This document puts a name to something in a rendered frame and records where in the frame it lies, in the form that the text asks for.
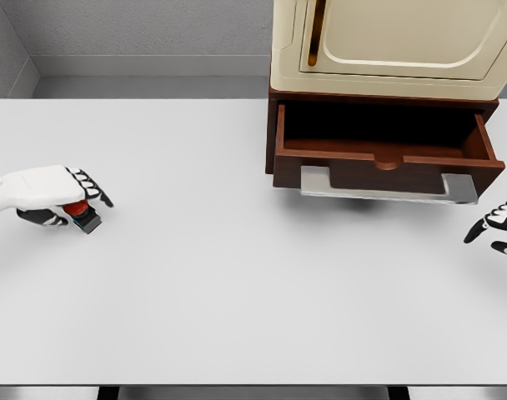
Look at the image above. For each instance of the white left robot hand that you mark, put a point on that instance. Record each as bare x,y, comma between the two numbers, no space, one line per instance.
49,185

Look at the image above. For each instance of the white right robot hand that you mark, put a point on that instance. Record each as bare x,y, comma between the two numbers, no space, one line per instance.
503,218

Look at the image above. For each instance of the red button grey switch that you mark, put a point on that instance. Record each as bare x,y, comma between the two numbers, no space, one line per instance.
83,216

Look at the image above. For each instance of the brown wooden drawer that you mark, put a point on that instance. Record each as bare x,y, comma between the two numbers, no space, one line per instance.
383,166

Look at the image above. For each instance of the cream and brown cabinet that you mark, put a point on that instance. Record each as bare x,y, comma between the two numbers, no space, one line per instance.
387,46

